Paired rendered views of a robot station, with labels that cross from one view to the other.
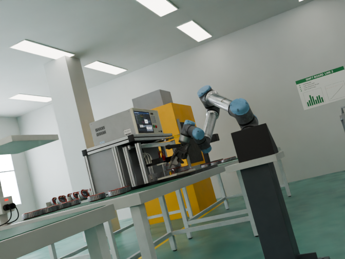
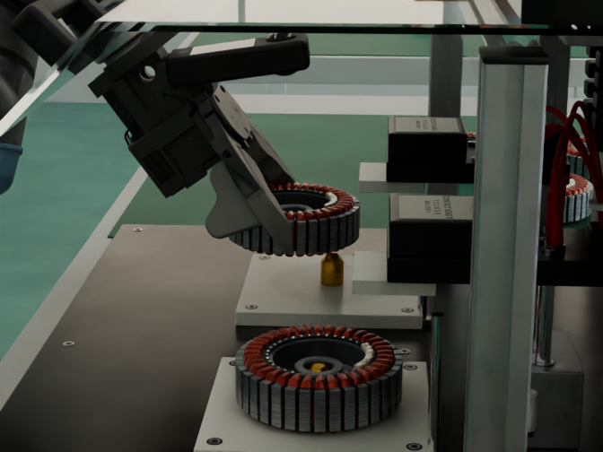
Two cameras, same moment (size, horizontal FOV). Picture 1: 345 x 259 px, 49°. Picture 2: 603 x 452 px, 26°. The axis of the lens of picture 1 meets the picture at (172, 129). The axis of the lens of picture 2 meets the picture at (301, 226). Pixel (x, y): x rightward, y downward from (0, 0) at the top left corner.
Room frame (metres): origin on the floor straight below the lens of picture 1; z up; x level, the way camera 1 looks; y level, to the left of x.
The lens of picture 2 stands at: (3.68, -0.27, 1.16)
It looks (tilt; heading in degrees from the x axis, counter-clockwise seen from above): 17 degrees down; 161
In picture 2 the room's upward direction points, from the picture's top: straight up
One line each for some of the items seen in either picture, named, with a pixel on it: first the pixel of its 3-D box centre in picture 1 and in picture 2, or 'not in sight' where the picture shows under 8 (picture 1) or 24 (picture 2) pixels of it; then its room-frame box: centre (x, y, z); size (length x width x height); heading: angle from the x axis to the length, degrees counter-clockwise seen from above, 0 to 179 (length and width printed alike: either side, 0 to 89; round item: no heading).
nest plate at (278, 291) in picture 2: (171, 175); (332, 289); (2.69, 0.09, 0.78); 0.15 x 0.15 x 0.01; 68
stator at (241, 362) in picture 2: (182, 169); (318, 376); (2.92, 0.00, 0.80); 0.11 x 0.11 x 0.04
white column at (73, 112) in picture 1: (81, 147); not in sight; (6.78, 1.68, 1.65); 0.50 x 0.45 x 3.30; 68
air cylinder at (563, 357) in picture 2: (166, 173); (535, 386); (2.97, 0.14, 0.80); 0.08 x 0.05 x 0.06; 158
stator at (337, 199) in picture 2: (172, 166); (292, 218); (2.68, 0.06, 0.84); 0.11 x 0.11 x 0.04
